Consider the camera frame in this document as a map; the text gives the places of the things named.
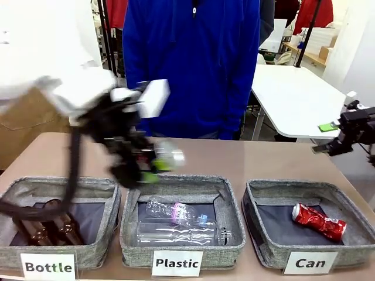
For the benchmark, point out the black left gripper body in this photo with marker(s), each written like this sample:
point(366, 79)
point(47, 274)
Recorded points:
point(117, 131)

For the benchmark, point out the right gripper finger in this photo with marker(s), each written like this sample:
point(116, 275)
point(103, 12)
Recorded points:
point(328, 127)
point(320, 148)

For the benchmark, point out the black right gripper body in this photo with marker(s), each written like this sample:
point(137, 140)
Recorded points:
point(356, 123)

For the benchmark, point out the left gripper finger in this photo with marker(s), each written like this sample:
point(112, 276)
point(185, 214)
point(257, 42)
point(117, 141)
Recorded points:
point(149, 177)
point(162, 166)

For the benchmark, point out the crushed dark blue can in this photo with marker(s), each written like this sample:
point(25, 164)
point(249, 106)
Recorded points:
point(173, 153)

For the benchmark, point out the pink label plastic bottle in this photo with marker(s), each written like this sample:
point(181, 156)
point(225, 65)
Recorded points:
point(178, 212)

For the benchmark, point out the large clear plastic bottle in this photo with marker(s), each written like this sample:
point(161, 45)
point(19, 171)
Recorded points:
point(181, 234)

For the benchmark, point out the crushed red can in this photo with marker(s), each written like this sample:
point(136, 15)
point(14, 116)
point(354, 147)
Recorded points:
point(319, 221)

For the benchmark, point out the brown glass bottle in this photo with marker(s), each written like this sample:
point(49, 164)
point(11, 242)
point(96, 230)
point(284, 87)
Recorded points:
point(35, 231)
point(68, 228)

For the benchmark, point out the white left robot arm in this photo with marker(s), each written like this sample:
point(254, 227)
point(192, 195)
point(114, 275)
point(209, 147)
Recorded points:
point(44, 58)

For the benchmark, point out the blue hoodie left forearm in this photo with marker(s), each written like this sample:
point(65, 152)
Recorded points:
point(244, 99)

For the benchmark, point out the blue hoodie right forearm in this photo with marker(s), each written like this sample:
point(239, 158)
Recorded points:
point(132, 64)

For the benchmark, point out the grey fabric basket plastic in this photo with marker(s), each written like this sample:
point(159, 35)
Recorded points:
point(205, 183)

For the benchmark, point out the grey fabric basket can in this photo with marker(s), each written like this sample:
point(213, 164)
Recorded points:
point(293, 187)

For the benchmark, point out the grey fabric basket bottle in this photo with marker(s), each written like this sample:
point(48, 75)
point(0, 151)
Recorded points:
point(108, 202)

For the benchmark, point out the white sign reading Can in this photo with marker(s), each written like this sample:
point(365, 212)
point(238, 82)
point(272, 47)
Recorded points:
point(310, 263)

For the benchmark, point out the wooden workbench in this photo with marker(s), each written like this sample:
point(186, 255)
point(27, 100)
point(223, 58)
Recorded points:
point(310, 60)

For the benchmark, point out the small cardboard box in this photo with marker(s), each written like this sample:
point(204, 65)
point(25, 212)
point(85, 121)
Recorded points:
point(324, 52)

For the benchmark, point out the stacked white boxes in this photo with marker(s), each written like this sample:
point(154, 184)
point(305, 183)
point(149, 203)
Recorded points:
point(320, 39)

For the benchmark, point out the white sign reading Plastic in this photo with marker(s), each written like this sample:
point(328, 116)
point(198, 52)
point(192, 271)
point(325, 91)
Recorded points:
point(177, 263)

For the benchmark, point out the black light stand pole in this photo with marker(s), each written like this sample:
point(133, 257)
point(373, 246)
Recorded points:
point(306, 35)

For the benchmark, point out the black tripod stand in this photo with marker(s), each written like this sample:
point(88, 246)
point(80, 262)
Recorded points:
point(109, 35)

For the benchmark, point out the white storage box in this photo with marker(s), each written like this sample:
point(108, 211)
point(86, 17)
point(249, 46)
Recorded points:
point(276, 35)

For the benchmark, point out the red hanging jacket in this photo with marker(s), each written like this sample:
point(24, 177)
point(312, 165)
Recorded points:
point(114, 14)
point(317, 14)

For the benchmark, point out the person in blue hoodie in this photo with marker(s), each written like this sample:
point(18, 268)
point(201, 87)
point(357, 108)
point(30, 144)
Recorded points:
point(199, 52)

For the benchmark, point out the person in dark jacket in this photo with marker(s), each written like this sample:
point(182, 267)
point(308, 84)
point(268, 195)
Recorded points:
point(267, 23)

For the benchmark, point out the white sign reading Bottle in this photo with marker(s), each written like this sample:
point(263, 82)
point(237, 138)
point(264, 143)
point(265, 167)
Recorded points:
point(48, 266)

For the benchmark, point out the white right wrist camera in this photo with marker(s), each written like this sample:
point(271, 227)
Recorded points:
point(351, 94)

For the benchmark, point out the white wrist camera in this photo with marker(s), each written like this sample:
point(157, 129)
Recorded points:
point(351, 94)
point(153, 98)

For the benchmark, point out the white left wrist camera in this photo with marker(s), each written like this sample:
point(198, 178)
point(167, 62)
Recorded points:
point(153, 98)

